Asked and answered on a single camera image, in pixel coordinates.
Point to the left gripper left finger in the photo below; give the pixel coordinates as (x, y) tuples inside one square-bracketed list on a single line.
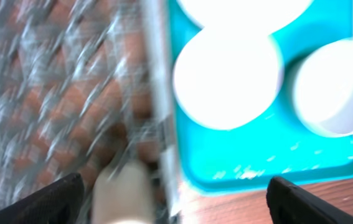
[(57, 203)]

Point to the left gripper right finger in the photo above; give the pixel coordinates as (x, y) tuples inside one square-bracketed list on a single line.
[(290, 204)]

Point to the white cup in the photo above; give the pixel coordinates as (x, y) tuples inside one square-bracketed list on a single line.
[(322, 92)]

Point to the small white plate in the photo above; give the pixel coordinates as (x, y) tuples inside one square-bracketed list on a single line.
[(224, 80)]

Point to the large white plate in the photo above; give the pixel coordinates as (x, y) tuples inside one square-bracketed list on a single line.
[(265, 16)]

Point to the grey bowl with food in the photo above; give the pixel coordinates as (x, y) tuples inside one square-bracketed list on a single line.
[(126, 197)]

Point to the teal serving tray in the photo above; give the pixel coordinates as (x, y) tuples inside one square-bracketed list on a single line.
[(275, 143)]

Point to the grey plastic dish rack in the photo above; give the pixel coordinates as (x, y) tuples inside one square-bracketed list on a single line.
[(85, 85)]

